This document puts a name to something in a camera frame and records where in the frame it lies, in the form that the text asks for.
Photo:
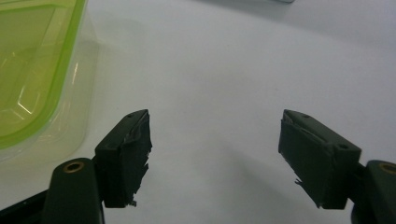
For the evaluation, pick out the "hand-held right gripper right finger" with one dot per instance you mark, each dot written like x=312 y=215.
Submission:
x=320 y=161

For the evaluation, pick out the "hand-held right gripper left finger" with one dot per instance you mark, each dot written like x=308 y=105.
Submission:
x=121 y=161

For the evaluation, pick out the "clear container with green lid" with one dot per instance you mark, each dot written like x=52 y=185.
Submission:
x=34 y=71

